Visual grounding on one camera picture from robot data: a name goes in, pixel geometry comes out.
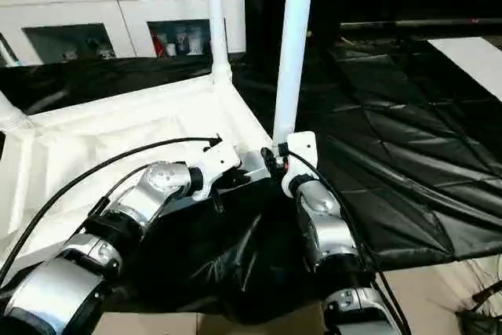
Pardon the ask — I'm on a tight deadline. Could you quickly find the black plastic mat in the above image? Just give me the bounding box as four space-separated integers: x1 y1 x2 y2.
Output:
0 33 502 324

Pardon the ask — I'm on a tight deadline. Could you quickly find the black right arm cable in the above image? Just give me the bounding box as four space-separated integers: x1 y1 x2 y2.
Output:
275 151 413 335

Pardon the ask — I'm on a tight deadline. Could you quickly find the white plastic table top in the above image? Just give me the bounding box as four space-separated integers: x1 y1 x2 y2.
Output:
0 68 283 289

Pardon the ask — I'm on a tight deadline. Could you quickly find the white flat board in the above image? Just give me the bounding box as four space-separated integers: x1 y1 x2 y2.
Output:
427 37 502 83

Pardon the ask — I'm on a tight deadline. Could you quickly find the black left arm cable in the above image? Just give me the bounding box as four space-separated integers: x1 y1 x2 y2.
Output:
0 136 224 289

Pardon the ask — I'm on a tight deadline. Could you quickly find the black metal rail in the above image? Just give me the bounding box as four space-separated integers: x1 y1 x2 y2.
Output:
337 18 502 32

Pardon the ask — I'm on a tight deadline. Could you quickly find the teal white mop handle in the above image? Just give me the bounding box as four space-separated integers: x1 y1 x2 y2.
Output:
0 33 23 67

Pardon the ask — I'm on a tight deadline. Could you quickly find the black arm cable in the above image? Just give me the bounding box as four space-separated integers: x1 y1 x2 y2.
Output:
0 136 224 289
275 151 413 335

